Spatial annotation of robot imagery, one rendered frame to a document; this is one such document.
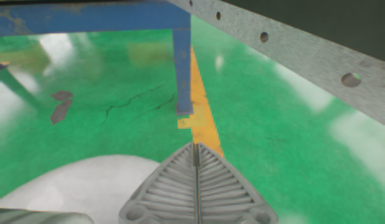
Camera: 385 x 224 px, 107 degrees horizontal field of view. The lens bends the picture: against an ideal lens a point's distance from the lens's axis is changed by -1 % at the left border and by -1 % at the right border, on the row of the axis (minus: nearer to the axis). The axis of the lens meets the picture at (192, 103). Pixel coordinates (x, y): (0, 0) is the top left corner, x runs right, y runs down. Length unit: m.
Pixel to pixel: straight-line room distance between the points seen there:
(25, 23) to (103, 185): 0.66
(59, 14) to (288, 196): 1.19
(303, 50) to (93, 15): 0.67
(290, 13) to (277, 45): 0.03
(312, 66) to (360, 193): 0.95
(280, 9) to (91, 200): 0.56
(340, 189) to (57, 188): 1.10
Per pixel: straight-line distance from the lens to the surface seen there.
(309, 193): 0.95
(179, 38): 0.70
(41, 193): 0.54
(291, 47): 0.21
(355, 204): 1.06
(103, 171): 0.48
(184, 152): 0.16
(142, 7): 0.67
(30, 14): 0.83
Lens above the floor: 0.76
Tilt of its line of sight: 46 degrees down
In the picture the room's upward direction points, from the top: 1 degrees clockwise
